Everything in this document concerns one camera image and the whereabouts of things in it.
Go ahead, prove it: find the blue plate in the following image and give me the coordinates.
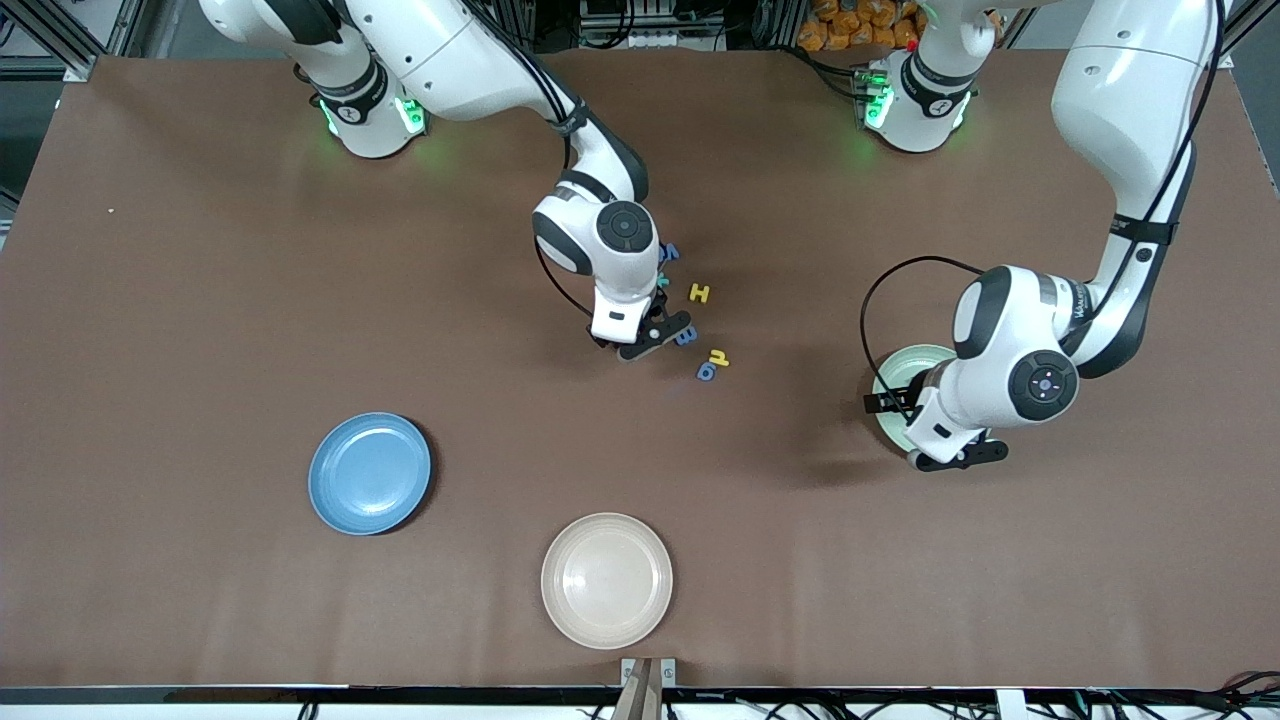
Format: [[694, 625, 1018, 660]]
[[307, 412, 433, 536]]

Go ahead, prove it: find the beige plate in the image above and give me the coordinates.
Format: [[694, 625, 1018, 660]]
[[540, 512, 674, 651]]

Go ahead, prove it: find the green plate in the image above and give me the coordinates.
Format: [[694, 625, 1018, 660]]
[[872, 344, 959, 456]]

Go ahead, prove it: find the orange packets pile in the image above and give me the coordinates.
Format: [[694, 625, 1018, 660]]
[[798, 0, 926, 53]]

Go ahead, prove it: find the aluminium frame profile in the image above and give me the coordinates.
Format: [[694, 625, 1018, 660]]
[[0, 0, 151, 83]]

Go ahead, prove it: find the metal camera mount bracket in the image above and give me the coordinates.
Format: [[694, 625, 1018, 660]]
[[612, 656, 679, 720]]

